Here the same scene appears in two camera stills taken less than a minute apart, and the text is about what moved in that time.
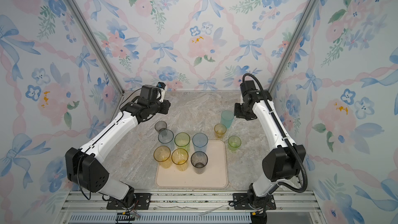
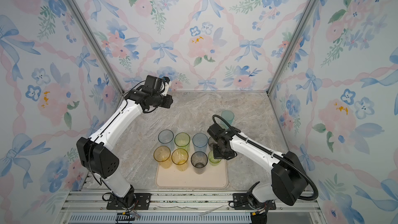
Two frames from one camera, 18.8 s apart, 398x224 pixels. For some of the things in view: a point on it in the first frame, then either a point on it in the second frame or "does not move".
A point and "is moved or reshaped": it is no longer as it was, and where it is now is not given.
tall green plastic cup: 182,140 does not move
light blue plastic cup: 166,138 does not move
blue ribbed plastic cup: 200,142 does not move
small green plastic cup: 234,142 is moved or reshaped
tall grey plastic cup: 199,160 does not move
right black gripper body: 241,111 → 218,153
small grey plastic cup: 160,125 → 211,142
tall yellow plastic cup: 180,157 does not move
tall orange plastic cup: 162,155 does not move
